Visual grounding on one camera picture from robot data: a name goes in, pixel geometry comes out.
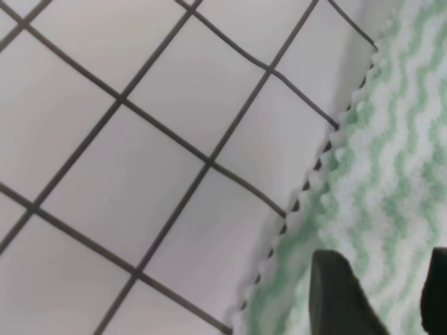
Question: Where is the white black-grid tablecloth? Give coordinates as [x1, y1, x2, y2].
[1, 1, 393, 334]

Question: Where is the green white wavy towel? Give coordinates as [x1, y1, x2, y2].
[233, 1, 446, 334]

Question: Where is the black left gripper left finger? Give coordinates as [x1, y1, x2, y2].
[309, 250, 388, 335]

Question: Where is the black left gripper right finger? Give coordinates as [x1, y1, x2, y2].
[420, 247, 446, 335]

